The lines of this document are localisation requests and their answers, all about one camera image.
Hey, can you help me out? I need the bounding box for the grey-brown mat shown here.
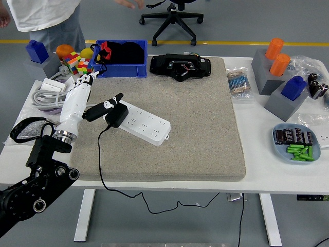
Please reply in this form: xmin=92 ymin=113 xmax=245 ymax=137
xmin=68 ymin=57 xmax=247 ymax=182

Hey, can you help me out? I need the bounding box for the empty clear plastic bag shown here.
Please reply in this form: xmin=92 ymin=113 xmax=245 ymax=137
xmin=298 ymin=113 xmax=329 ymax=129

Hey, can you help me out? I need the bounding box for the grey power plug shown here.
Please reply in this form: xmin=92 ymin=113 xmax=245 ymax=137
xmin=50 ymin=64 xmax=71 ymax=80

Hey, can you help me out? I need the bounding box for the person's right hand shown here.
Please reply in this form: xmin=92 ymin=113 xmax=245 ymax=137
xmin=0 ymin=7 xmax=12 ymax=28

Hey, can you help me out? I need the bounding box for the grey block holder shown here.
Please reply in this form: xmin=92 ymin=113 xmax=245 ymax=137
xmin=23 ymin=52 xmax=62 ymax=82
xmin=264 ymin=81 xmax=309 ymax=122

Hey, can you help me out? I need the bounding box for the clear bag of metal nuts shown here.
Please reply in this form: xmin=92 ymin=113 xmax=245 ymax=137
xmin=4 ymin=108 xmax=62 ymax=146

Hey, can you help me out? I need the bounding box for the black device housing with wires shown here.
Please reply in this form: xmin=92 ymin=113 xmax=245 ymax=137
xmin=150 ymin=53 xmax=212 ymax=82

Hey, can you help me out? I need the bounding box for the grey coiled power cable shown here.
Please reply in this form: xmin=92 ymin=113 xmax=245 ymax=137
xmin=31 ymin=86 xmax=103 ymax=112

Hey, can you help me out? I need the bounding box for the metal bracket under table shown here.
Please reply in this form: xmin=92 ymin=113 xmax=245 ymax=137
xmin=226 ymin=192 xmax=249 ymax=202

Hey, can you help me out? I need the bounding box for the blue plastic block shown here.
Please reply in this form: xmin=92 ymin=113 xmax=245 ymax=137
xmin=280 ymin=76 xmax=307 ymax=101
xmin=25 ymin=39 xmax=50 ymax=64

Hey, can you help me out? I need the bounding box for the white table leg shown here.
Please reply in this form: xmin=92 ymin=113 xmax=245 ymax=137
xmin=259 ymin=193 xmax=283 ymax=247
xmin=74 ymin=189 xmax=96 ymax=242

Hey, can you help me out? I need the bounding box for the clear bag of screws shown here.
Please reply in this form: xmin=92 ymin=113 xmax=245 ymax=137
xmin=286 ymin=55 xmax=325 ymax=78

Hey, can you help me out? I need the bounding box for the wide orange cylinder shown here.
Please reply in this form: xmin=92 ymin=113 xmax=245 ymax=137
xmin=56 ymin=44 xmax=75 ymax=62

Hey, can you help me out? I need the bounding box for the black plug cord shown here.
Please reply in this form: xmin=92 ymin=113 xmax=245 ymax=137
xmin=98 ymin=125 xmax=221 ymax=215

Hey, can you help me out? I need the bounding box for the grey holder with two holes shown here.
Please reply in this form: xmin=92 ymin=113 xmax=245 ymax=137
xmin=251 ymin=48 xmax=291 ymax=96

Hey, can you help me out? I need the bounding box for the black capacitor with print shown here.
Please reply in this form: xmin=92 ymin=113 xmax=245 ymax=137
xmin=294 ymin=127 xmax=305 ymax=145
xmin=304 ymin=131 xmax=315 ymax=146
xmin=283 ymin=128 xmax=295 ymax=144
xmin=275 ymin=129 xmax=285 ymax=146

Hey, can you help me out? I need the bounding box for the tall orange cylinder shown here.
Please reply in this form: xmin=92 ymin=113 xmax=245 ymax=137
xmin=265 ymin=38 xmax=284 ymax=60
xmin=269 ymin=53 xmax=291 ymax=77

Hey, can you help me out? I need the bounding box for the colourful puzzle cube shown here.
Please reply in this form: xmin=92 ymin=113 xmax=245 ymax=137
xmin=76 ymin=58 xmax=94 ymax=78
xmin=62 ymin=51 xmax=81 ymax=75

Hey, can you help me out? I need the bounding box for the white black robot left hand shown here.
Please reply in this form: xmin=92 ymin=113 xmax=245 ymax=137
xmin=55 ymin=71 xmax=124 ymax=135

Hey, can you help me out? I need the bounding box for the person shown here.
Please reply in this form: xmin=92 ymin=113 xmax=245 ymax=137
xmin=0 ymin=0 xmax=87 ymax=54

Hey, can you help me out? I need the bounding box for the blue plastic bin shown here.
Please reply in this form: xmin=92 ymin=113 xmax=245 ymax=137
xmin=92 ymin=39 xmax=149 ymax=79

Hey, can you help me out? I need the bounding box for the white power strip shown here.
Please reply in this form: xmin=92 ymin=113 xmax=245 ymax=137
xmin=102 ymin=99 xmax=172 ymax=146

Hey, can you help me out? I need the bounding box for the person's left hand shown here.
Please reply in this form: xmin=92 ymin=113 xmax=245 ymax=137
xmin=114 ymin=0 xmax=144 ymax=10

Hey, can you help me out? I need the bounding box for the black table control panel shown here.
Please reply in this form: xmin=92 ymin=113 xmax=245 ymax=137
xmin=296 ymin=195 xmax=329 ymax=202

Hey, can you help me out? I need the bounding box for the clear bag of resistors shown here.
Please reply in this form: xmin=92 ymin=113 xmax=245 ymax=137
xmin=225 ymin=67 xmax=255 ymax=103

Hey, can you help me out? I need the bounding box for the black hanging cable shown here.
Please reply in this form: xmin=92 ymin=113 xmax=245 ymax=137
xmin=237 ymin=192 xmax=245 ymax=247

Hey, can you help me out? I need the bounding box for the white wall switch plate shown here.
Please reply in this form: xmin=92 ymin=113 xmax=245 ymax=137
xmin=41 ymin=78 xmax=67 ymax=93

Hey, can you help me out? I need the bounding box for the black plug adapter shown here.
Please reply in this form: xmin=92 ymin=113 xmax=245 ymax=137
xmin=104 ymin=104 xmax=129 ymax=129

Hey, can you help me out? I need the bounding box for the white card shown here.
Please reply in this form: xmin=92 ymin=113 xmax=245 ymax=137
xmin=64 ymin=76 xmax=78 ymax=91

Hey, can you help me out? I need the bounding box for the light blue plate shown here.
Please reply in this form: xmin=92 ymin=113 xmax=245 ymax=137
xmin=272 ymin=123 xmax=322 ymax=165

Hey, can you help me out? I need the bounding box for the black office chair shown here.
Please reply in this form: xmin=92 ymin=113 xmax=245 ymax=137
xmin=139 ymin=0 xmax=204 ymax=47

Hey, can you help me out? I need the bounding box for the black pouch with red trim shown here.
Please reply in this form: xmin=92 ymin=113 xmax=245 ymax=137
xmin=90 ymin=41 xmax=145 ymax=72

